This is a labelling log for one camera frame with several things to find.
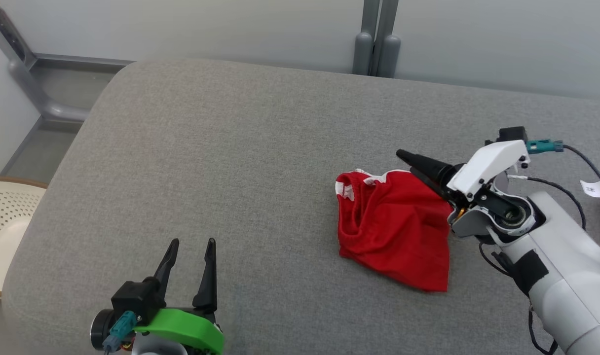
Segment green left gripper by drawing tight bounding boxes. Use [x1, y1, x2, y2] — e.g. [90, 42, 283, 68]
[134, 238, 225, 355]

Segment cream perforated laundry basket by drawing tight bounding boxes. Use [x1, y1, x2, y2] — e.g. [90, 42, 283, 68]
[0, 176, 49, 299]

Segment camera cable teal plug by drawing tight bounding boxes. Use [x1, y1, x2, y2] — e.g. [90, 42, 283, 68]
[526, 140, 600, 181]
[102, 311, 138, 355]

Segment right gripper thin black cable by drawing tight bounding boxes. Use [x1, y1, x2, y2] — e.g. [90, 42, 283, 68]
[507, 175, 587, 230]

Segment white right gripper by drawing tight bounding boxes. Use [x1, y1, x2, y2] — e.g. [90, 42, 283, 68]
[396, 140, 531, 203]

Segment left camera cable teal plug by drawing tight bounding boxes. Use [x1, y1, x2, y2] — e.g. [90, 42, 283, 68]
[102, 311, 138, 355]

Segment right camera cable teal plug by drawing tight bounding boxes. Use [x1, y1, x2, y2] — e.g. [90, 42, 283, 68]
[526, 140, 600, 181]

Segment grey partition post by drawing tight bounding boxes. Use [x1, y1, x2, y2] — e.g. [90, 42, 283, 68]
[376, 0, 402, 79]
[352, 0, 380, 76]

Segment grey metal corner frame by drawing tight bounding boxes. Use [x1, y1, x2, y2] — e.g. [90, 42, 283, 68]
[0, 0, 133, 123]

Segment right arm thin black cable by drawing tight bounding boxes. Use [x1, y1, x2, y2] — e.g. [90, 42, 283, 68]
[478, 242, 560, 355]

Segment red Bulls shorts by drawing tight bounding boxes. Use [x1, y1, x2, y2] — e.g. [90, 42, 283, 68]
[336, 169, 453, 293]

